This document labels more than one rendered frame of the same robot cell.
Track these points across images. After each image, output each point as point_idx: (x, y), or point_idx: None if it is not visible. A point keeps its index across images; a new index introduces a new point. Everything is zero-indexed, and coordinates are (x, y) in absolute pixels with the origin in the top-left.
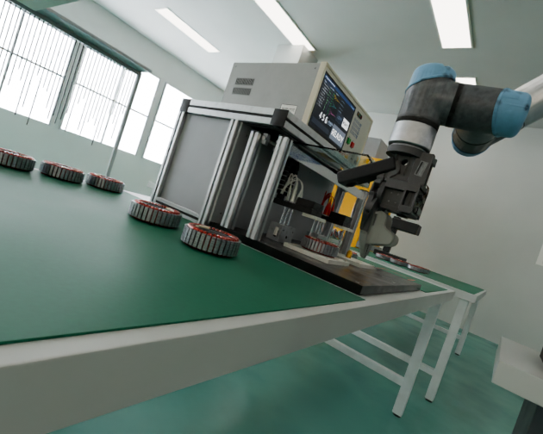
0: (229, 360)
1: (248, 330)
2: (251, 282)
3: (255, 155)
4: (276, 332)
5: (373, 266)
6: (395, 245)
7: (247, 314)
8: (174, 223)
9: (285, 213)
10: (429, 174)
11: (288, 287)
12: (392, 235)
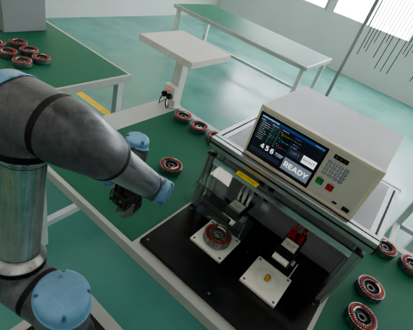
0: (61, 188)
1: (63, 185)
2: (104, 191)
3: (221, 158)
4: (71, 194)
5: (271, 305)
6: (122, 217)
7: (70, 185)
8: (165, 172)
9: (282, 219)
10: (118, 188)
11: (111, 203)
12: (115, 208)
